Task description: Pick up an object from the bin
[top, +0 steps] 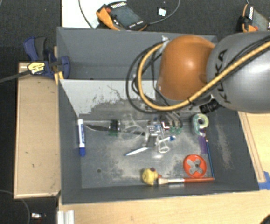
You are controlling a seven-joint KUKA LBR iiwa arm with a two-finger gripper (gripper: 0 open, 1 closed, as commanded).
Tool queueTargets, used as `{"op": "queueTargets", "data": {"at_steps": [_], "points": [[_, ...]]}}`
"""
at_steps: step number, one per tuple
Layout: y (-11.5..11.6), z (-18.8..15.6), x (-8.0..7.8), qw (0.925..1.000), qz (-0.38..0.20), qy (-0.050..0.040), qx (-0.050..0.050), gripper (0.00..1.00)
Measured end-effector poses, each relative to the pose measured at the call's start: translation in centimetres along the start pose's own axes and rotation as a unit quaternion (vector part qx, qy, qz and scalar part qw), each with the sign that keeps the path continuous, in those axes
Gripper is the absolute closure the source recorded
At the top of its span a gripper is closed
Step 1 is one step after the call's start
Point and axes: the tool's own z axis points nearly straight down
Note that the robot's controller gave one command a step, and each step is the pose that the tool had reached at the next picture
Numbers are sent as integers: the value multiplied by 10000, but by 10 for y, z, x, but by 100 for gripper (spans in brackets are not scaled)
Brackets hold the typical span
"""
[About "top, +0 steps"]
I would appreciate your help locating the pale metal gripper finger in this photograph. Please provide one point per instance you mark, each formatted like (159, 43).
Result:
(147, 137)
(154, 139)

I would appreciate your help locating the white and blue pen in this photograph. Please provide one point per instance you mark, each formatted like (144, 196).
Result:
(137, 151)

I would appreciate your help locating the green and white tape roll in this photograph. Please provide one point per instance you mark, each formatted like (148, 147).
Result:
(198, 124)

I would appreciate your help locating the black and green small box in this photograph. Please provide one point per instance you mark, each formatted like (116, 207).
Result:
(114, 127)

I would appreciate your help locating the yellow toy duck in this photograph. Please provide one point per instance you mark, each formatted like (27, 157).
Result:
(149, 176)

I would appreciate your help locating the purple flat strip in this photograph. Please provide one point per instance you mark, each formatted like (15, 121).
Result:
(203, 146)

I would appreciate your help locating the orange round lid grey cross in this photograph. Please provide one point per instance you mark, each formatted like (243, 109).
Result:
(195, 166)

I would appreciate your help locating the grey metal bin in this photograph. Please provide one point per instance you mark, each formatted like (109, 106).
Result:
(102, 167)

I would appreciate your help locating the blue pencil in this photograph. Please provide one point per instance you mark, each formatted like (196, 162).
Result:
(209, 158)

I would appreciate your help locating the blue and white marker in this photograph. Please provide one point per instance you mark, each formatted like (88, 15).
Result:
(81, 136)

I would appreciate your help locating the pale wood flat board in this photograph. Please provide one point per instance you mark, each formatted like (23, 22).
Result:
(36, 136)

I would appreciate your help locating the black cylinder on white bracket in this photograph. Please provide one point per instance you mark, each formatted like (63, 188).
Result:
(209, 107)

